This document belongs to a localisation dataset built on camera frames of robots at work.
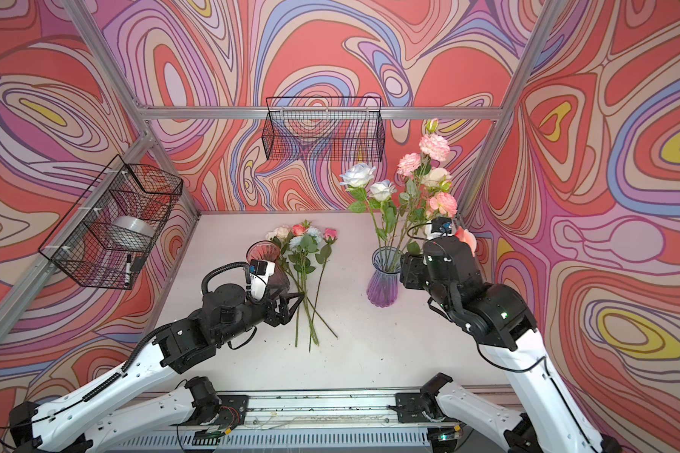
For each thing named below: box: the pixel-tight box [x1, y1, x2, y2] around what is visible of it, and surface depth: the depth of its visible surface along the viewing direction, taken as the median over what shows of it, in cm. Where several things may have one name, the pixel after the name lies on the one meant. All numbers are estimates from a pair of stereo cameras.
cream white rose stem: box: [340, 163, 387, 256], surface depth 72 cm
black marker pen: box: [124, 253, 133, 287], surface depth 74 cm
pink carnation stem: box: [396, 117, 451, 228], surface depth 69 cm
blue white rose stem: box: [369, 180, 398, 268], surface depth 76 cm
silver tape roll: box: [111, 215, 158, 238], surface depth 75 cm
